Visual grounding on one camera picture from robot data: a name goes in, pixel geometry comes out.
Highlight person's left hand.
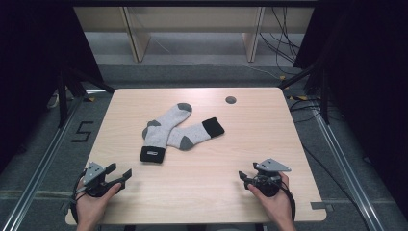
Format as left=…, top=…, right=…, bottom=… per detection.
left=75, top=181, right=123, bottom=226

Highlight black curtain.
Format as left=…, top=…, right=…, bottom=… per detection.
left=293, top=0, right=408, bottom=223
left=0, top=0, right=104, bottom=176

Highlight black metal stand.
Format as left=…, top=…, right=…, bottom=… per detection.
left=277, top=60, right=331, bottom=126
left=57, top=64, right=115, bottom=129

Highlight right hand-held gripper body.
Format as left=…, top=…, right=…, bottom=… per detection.
left=246, top=157, right=293, bottom=198

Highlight black floor cable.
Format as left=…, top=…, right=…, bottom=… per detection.
left=300, top=143, right=370, bottom=231

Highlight right hand-held gripper cable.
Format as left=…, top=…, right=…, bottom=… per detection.
left=278, top=185, right=297, bottom=223

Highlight left hand-held gripper cable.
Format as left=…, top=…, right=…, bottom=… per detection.
left=69, top=167, right=89, bottom=224

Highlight grey tape tab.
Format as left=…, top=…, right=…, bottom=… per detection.
left=310, top=201, right=335, bottom=213

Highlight aluminium floor rail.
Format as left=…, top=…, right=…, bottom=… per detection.
left=312, top=110, right=387, bottom=231
left=1, top=95, right=86, bottom=231

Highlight black floor cables by stand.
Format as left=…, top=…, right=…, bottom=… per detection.
left=288, top=95, right=322, bottom=125

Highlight hand-held gripper cable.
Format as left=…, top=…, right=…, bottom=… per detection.
left=278, top=185, right=297, bottom=223
left=69, top=167, right=89, bottom=224

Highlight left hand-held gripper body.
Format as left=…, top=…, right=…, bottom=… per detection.
left=83, top=161, right=114, bottom=198

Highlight bundle of hanging black cables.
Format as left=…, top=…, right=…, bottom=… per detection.
left=258, top=6, right=301, bottom=76

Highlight person's right hand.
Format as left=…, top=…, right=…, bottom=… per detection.
left=246, top=171, right=295, bottom=225

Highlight grey sock with black cuff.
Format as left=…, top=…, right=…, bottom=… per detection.
left=140, top=102, right=193, bottom=165
left=166, top=116, right=226, bottom=152

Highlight light wooden shelf unit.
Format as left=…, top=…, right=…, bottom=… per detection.
left=73, top=6, right=315, bottom=64

